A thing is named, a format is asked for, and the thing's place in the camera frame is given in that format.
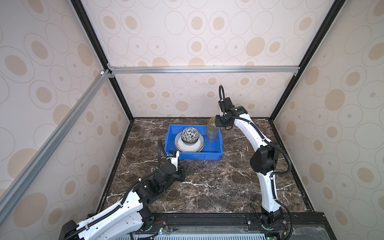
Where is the yellow translucent cup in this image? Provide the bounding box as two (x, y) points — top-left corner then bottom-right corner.
(206, 117), (219, 130)

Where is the green translucent cup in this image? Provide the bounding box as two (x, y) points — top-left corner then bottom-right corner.
(206, 129), (219, 143)

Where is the black striped rim white plate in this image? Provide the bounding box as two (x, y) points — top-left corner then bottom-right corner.
(174, 132), (205, 153)

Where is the red leaf pattern bowl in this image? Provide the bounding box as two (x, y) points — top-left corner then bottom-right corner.
(181, 127), (200, 144)

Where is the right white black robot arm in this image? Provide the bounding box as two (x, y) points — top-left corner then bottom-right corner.
(215, 97), (292, 229)

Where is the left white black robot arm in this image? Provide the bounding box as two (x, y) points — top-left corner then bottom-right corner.
(59, 162), (186, 240)

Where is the blue plastic bin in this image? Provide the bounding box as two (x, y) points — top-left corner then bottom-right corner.
(165, 125), (223, 161)

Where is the horizontal aluminium back rail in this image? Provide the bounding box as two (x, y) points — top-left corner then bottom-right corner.
(111, 66), (300, 74)

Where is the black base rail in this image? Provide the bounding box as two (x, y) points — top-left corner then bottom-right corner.
(78, 212), (337, 240)

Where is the left diagonal aluminium rail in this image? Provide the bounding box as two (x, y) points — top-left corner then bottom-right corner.
(1, 69), (112, 224)

